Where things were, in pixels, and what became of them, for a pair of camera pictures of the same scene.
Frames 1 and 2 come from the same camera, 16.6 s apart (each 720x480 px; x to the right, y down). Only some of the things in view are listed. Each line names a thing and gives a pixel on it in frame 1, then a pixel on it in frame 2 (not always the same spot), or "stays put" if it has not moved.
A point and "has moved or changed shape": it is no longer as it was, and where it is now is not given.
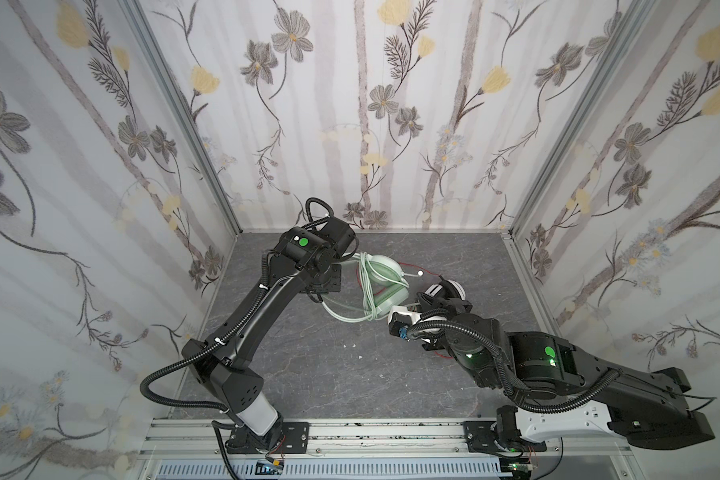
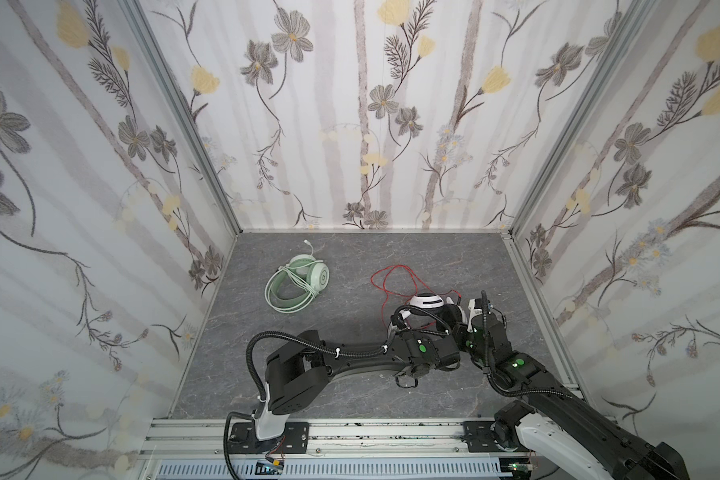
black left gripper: (330, 278) -> (450, 346)
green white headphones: (382, 285) has moved or changed shape
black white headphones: (451, 289) has moved or changed shape
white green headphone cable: (370, 306) has moved or changed shape
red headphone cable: (433, 273) -> (383, 301)
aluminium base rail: (207, 436) stays put
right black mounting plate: (479, 438) stays put
